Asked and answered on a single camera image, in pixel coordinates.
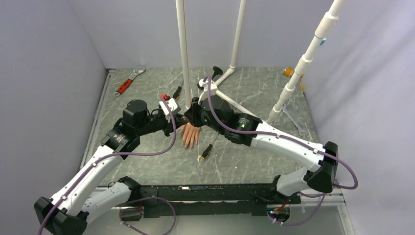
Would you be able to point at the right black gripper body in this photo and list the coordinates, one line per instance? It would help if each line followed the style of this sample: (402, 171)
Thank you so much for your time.
(200, 113)

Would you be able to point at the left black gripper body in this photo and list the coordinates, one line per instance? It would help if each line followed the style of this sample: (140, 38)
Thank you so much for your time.
(167, 126)

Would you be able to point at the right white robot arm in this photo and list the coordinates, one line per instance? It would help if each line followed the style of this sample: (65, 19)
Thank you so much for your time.
(317, 170)

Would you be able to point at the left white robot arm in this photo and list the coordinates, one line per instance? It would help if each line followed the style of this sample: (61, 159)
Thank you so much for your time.
(73, 208)

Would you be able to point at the mannequin practice hand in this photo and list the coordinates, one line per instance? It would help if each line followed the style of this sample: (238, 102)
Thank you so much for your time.
(190, 135)

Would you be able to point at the black yellow screwdriver far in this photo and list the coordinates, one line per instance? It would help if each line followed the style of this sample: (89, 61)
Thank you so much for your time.
(177, 92)

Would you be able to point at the black yellow screwdriver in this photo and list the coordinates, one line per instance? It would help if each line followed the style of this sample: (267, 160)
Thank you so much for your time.
(177, 92)
(205, 154)

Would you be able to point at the black yellow screwdriver near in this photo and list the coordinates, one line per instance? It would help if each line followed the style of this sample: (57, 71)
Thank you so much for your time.
(205, 154)

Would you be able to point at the red adjustable wrench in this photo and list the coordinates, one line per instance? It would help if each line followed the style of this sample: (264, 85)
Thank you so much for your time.
(126, 84)

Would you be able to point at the orange yellow tool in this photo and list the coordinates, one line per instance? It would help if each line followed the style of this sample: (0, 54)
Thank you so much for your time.
(289, 72)

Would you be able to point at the silver combination wrench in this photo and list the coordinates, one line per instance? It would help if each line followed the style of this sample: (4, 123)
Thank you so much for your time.
(301, 131)

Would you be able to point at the white angled PVC pole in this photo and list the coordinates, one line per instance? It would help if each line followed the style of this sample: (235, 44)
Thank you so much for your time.
(326, 24)

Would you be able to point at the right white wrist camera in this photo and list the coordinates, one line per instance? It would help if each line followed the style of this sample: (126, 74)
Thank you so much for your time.
(208, 87)

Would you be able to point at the black suction mount stalk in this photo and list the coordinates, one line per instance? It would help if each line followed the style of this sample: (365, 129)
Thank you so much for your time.
(216, 71)

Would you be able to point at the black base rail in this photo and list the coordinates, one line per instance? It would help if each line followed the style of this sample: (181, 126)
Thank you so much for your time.
(217, 199)

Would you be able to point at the white PVC pipe frame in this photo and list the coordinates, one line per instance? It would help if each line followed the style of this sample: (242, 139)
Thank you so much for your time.
(180, 8)

